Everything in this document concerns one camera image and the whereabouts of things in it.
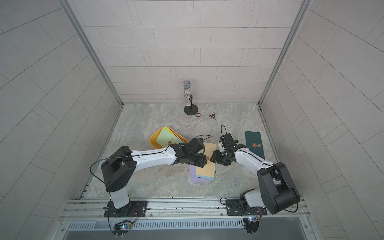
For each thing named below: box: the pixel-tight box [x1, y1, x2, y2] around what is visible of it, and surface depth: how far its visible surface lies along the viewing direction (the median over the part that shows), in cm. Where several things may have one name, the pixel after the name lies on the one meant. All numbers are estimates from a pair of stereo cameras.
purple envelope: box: [189, 164, 209, 184], surface depth 82 cm
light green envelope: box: [155, 127, 184, 148], surface depth 95 cm
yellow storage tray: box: [149, 126, 189, 149], surface depth 95 cm
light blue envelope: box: [195, 174, 215, 180], surface depth 82 cm
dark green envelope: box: [244, 130, 266, 160], surface depth 99 cm
